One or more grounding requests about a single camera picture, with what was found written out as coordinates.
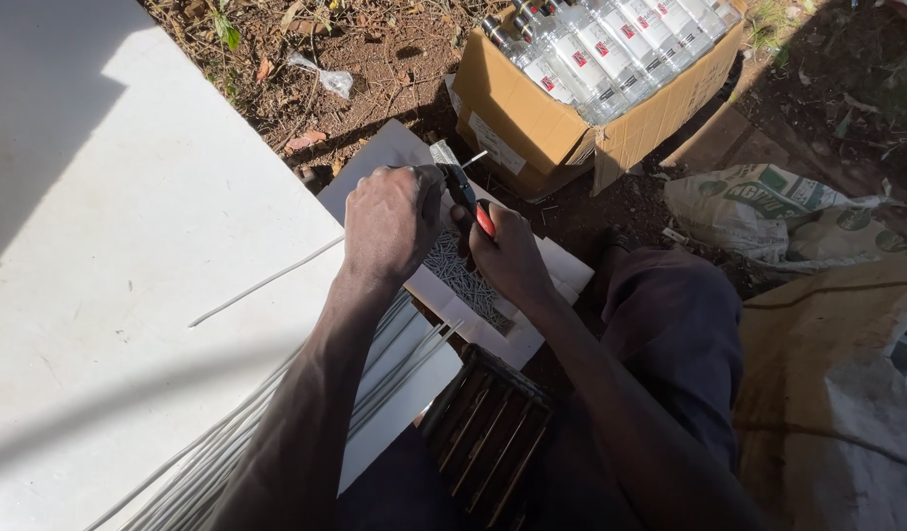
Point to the row of clear glass bottles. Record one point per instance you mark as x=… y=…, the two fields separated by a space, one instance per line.
x=608 y=51

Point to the person's left fingers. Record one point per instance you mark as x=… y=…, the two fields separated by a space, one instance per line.
x=430 y=193

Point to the white green printed sack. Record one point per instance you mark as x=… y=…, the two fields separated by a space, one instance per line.
x=748 y=210

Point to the dark slatted wooden stool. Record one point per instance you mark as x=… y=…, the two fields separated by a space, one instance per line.
x=483 y=435

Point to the crumpled clear plastic wrapper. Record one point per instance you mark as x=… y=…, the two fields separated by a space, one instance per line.
x=328 y=76

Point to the person's right hand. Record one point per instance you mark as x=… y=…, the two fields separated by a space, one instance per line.
x=509 y=258

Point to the large white board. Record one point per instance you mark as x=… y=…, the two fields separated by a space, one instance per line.
x=129 y=221

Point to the person's left hand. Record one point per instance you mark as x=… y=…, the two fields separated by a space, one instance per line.
x=391 y=221

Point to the brown cardboard box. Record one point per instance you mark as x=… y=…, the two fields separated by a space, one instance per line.
x=527 y=125

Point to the person's dark trousers leg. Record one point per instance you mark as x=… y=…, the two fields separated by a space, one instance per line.
x=667 y=346

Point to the brown woven sack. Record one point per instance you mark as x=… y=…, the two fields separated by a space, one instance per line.
x=815 y=413

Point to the flat brown cardboard piece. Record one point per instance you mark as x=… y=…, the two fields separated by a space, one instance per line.
x=726 y=144

